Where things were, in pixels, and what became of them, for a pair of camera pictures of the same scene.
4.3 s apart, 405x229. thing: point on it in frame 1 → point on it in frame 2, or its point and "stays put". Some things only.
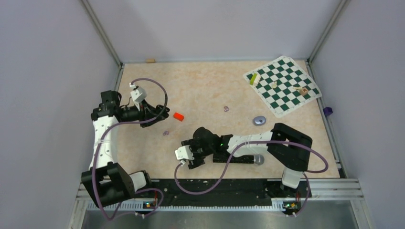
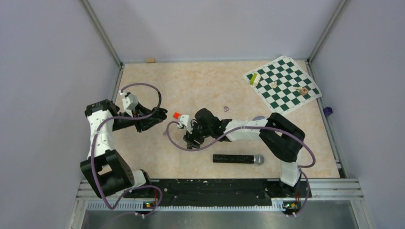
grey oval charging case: [260, 120] stays put
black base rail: [220, 192] stays put
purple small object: [327, 111] stays put
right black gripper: [197, 161] → [190, 138]
